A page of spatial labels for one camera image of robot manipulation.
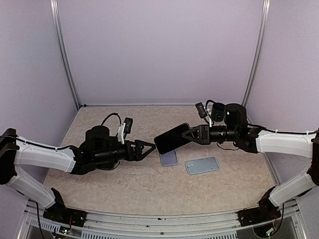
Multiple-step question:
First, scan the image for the right aluminium frame post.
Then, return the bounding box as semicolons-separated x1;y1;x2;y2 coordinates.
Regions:
242;0;271;107

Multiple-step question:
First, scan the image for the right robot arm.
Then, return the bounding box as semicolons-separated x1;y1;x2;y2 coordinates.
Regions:
182;104;319;221

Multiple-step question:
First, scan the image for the light blue phone case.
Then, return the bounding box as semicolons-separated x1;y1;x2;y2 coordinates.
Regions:
185;157;220;175

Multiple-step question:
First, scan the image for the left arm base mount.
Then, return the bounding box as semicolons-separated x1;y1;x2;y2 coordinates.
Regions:
43;203;87;227

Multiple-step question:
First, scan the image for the dark green mug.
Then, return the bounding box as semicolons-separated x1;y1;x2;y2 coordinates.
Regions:
211;103;225;122

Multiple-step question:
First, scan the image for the front aluminium rail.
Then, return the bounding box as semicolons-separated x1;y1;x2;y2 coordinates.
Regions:
15;201;308;239

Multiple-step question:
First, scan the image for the left aluminium frame post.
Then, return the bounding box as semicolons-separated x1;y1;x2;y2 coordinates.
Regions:
50;0;81;111

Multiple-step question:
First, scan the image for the aluminium frame post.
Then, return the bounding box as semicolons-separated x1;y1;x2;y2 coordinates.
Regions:
242;0;271;107
50;0;81;111

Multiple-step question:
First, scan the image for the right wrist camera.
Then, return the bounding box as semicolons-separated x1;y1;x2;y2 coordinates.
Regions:
195;102;214;127

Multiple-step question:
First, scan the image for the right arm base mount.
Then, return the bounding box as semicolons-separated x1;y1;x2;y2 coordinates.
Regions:
237;199;281;227

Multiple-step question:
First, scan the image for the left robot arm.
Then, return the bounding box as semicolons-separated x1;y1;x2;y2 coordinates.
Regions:
0;125;156;222

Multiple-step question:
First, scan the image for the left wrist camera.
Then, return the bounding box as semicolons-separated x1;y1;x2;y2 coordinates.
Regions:
117;118;133;144

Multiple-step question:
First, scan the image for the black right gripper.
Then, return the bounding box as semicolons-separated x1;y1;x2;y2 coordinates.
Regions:
182;123;239;144

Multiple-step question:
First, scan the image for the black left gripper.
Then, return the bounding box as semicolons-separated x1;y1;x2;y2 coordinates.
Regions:
93;139;156;164

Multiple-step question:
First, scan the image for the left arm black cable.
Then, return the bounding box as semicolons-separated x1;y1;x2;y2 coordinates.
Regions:
101;112;123;127

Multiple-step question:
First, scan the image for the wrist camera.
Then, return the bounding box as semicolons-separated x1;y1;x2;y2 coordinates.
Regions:
195;102;214;127
117;118;133;144

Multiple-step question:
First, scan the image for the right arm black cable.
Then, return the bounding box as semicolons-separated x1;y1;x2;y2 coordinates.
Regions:
249;123;319;136

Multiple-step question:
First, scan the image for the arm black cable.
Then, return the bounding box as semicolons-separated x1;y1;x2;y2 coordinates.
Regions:
101;112;123;127
249;123;319;136

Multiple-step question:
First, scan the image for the black smartphone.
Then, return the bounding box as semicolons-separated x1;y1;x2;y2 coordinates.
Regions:
154;122;190;155

